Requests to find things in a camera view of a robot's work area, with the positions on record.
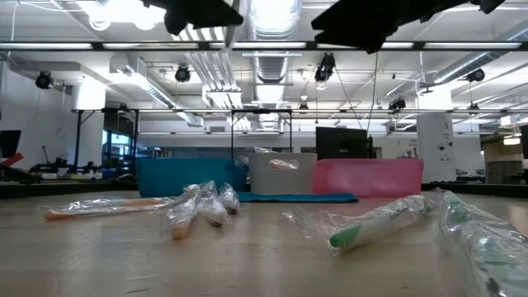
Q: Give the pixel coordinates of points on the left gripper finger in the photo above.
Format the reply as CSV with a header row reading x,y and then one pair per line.
x,y
210,14

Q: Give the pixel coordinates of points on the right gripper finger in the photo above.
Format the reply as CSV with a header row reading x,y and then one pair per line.
x,y
359,26

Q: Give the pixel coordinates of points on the green toothbrush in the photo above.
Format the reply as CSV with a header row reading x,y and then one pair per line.
x,y
486,255
371,229

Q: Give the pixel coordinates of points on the black flat monitor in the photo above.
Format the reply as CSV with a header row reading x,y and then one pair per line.
x,y
340,142

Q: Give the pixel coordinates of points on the black metal rack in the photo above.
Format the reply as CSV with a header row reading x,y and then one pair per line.
x,y
232,132
78,140

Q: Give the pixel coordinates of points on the white square column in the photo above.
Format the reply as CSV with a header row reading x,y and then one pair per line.
x,y
436,148

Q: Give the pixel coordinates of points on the pink plastic bin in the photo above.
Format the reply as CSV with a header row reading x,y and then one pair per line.
x,y
367,177

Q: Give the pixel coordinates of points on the teal plastic bin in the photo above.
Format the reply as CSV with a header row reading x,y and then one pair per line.
x,y
185,177

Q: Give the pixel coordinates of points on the tan storage cabinet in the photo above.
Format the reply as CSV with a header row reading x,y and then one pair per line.
x,y
501,169

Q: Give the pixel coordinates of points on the white plastic bin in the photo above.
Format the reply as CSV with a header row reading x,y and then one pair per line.
x,y
280,181

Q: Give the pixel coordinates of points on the teal plastic lid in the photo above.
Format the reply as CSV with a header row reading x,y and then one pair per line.
x,y
297,198

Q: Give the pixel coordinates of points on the black bench equipment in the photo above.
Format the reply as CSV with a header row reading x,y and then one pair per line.
x,y
53,167

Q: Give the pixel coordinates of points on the red bar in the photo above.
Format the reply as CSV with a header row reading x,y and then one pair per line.
x,y
11,160

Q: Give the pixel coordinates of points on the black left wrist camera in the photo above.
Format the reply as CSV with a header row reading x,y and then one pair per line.
x,y
175,24

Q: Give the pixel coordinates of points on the black ceiling camera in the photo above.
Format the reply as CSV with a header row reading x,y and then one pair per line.
x,y
325,68
476,75
182,74
43,80
397,105

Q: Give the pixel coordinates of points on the silver ventilation duct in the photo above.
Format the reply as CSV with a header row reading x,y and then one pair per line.
x,y
272,66

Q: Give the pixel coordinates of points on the black wall screen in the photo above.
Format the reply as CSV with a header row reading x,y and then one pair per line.
x,y
9,143

